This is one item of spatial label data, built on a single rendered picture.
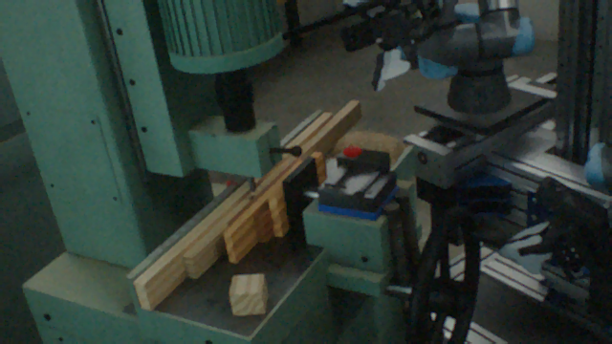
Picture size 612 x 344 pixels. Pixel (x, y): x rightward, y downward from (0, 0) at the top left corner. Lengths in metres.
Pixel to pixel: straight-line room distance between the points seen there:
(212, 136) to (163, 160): 0.10
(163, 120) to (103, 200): 0.21
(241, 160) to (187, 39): 0.23
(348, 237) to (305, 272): 0.09
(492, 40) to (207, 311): 0.74
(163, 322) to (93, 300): 0.27
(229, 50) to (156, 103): 0.19
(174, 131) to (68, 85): 0.19
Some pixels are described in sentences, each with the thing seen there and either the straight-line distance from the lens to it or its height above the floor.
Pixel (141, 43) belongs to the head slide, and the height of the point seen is 1.23.
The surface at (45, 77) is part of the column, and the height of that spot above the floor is 1.18.
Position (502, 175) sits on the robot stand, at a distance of 1.78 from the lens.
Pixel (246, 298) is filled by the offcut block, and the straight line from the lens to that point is 1.06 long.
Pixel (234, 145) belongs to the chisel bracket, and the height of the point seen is 1.05.
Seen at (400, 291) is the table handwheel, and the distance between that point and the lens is 1.22.
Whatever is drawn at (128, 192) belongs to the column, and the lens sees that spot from 1.30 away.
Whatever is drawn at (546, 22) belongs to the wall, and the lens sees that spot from 4.60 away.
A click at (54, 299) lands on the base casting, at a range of 1.43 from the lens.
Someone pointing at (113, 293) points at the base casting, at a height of 0.80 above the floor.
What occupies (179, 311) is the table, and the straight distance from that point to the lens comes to 1.12.
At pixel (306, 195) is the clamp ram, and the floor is 0.95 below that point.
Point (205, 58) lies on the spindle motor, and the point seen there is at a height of 1.22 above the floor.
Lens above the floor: 1.56
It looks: 28 degrees down
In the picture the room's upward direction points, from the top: 8 degrees counter-clockwise
